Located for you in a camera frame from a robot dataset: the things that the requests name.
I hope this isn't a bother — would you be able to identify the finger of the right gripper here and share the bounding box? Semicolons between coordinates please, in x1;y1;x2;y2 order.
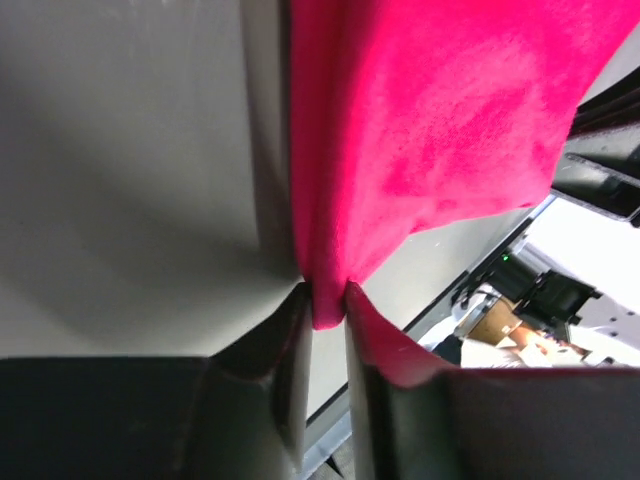
552;69;639;228

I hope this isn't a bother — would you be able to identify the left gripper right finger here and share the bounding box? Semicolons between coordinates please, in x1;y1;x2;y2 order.
343;280;640;480

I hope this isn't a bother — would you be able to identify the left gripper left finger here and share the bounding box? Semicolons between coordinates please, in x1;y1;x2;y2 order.
1;283;312;479

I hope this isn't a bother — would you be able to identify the red t shirt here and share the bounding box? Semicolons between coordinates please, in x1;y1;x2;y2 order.
288;0;637;332

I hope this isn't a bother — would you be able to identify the cardboard box background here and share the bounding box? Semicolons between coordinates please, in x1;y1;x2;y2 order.
467;297;522;346

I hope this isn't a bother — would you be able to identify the black equipment background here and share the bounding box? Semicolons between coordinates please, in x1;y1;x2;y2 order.
452;249;602;341

